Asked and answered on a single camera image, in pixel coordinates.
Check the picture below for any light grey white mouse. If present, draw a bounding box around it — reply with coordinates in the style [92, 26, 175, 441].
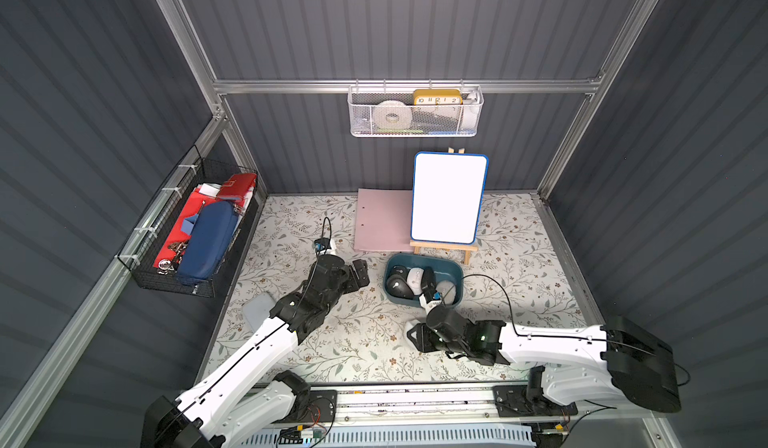
[436, 280, 456, 306]

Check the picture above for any black mouse with logo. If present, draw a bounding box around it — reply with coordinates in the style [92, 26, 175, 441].
[385, 272, 414, 300]

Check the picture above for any teal plastic storage box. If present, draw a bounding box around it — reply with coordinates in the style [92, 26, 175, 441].
[384, 253, 464, 308]

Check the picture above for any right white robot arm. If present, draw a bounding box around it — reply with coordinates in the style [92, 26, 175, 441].
[405, 306, 682, 414]

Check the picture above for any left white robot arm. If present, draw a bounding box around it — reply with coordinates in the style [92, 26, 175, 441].
[139, 254, 370, 447]

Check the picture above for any pink paper folder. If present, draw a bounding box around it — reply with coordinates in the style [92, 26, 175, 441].
[354, 189, 412, 253]

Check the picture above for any floral table mat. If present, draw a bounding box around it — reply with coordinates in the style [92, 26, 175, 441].
[202, 193, 585, 384]

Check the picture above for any navy blue pouch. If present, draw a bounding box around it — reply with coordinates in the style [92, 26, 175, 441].
[176, 201, 239, 286]

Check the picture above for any red package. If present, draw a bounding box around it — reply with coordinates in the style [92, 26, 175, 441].
[153, 173, 258, 273]

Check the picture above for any white tape roll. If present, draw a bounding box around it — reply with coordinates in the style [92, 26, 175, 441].
[372, 100, 412, 130]

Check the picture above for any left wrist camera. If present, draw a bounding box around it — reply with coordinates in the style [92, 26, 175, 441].
[312, 237, 337, 257]

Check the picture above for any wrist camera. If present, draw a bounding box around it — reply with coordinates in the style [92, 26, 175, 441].
[419, 291, 444, 313]
[312, 237, 337, 257]

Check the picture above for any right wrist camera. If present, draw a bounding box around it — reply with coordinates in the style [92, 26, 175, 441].
[419, 291, 444, 313]

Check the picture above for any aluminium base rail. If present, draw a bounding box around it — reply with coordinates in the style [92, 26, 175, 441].
[158, 379, 682, 448]

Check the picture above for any white board blue frame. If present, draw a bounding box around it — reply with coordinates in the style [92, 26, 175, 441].
[410, 151, 490, 246]

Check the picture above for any black wire side basket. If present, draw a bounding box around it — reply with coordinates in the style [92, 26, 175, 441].
[117, 148, 259, 298]

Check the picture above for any white wire wall basket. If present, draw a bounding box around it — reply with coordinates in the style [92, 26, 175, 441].
[347, 85, 485, 138]

